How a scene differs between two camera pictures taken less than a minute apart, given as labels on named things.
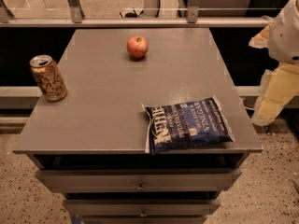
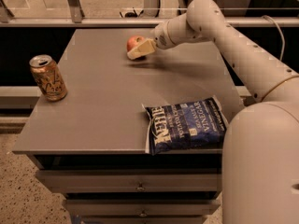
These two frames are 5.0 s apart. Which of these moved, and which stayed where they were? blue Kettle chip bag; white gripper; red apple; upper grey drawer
Moved: white gripper
Stayed: upper grey drawer; blue Kettle chip bag; red apple
